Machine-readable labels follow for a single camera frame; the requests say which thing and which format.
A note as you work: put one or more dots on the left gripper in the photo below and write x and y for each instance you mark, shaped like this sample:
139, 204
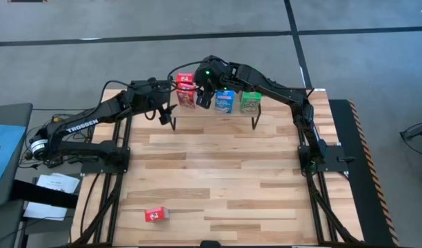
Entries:
165, 118

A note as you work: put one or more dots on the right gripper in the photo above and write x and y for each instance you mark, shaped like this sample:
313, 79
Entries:
212, 86

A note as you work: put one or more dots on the blue Rice Krispies cereal box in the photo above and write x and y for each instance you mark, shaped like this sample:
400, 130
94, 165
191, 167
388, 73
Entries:
224, 101

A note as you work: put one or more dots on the green Apple Jacks cereal box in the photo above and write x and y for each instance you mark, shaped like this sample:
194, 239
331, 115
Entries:
250, 101

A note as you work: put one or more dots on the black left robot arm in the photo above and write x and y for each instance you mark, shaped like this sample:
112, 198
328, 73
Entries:
83, 125

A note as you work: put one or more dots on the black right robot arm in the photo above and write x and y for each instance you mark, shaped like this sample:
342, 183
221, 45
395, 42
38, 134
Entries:
283, 93

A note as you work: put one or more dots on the wooden shelf with black legs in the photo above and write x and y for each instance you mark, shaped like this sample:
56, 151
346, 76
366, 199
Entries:
211, 114

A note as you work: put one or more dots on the white paper sheets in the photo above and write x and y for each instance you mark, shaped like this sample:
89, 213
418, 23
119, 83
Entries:
59, 182

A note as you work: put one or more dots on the black flat beam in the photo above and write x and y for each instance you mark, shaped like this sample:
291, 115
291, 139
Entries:
42, 194

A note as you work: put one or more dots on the grey side table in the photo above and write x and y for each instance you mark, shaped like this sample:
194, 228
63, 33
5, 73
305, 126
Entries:
11, 113

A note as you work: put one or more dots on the blue panel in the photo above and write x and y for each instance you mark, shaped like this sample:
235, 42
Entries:
7, 155

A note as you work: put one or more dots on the black hazard-striped floor mat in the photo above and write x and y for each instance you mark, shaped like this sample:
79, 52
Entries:
368, 206

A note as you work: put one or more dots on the grey chair base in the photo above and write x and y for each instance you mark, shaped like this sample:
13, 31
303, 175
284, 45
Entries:
418, 131

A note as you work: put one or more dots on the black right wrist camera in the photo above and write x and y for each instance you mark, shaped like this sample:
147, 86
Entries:
207, 70

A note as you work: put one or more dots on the black aluminium table frame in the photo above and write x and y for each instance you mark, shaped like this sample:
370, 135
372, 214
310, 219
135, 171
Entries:
107, 193

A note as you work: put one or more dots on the black table-level camera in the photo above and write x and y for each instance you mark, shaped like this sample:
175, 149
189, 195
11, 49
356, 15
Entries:
211, 244

